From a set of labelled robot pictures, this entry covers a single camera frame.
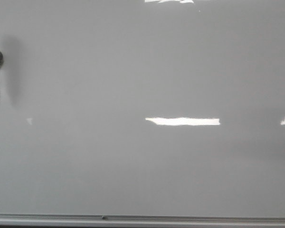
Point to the white whiteboard surface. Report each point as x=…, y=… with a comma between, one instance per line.
x=122, y=107

